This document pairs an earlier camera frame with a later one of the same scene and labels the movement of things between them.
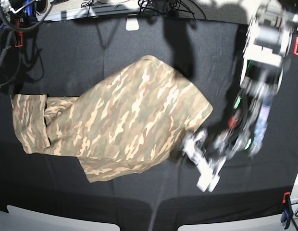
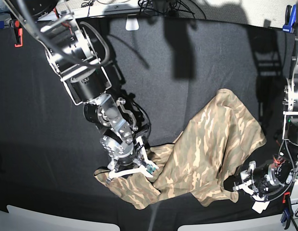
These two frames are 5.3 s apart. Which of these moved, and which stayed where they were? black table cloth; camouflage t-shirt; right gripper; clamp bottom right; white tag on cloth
Moved: right gripper; camouflage t-shirt
Stayed: black table cloth; white tag on cloth; clamp bottom right
